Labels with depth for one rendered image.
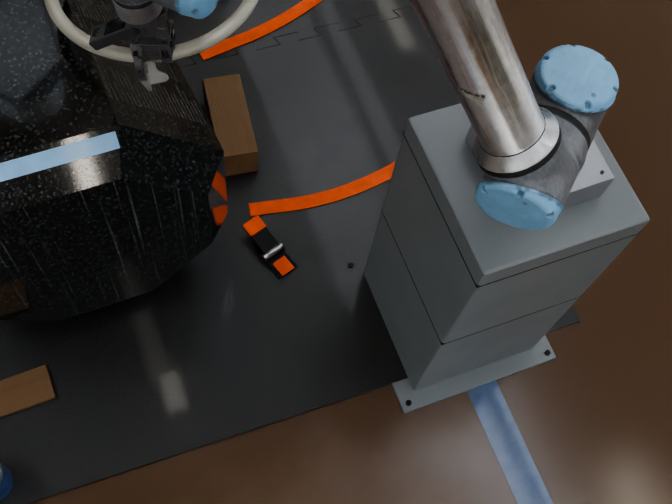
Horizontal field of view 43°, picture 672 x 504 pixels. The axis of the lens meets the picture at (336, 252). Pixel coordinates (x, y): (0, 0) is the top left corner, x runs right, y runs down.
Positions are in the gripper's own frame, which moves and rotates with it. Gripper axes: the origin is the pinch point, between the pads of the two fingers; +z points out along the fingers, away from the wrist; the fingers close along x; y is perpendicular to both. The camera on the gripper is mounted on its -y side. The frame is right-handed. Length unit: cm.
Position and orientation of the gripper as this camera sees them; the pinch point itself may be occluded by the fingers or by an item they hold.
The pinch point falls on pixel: (147, 75)
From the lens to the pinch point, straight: 192.5
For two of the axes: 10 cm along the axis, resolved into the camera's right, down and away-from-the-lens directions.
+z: -0.1, 4.7, 8.8
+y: 10.0, 0.2, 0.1
